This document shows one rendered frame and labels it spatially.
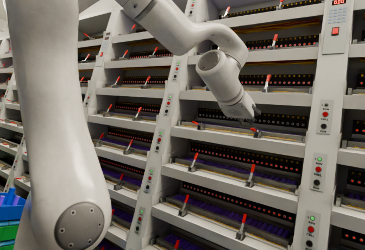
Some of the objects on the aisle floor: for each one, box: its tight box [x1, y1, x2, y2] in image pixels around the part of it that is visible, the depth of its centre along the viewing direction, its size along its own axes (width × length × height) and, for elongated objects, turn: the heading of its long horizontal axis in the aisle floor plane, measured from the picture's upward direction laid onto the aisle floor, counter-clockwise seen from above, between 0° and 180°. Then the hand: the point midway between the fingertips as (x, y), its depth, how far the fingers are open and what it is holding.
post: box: [83, 7, 139, 162], centre depth 172 cm, size 20×9×176 cm, turn 16°
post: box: [125, 0, 219, 250], centre depth 131 cm, size 20×9×176 cm, turn 16°
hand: (245, 118), depth 86 cm, fingers open, 3 cm apart
